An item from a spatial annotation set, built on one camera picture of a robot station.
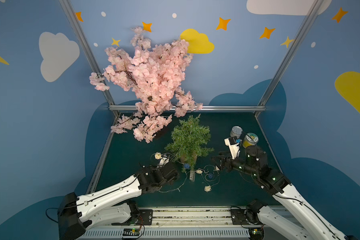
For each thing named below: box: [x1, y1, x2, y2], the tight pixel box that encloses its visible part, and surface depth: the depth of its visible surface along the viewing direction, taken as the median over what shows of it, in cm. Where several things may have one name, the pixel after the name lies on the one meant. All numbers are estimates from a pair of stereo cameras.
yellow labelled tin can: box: [242, 132, 259, 148], surface depth 100 cm
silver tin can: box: [230, 125, 243, 139], surface depth 106 cm
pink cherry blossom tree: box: [89, 26, 203, 143], surface depth 72 cm
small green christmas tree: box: [164, 114, 215, 172], surface depth 74 cm
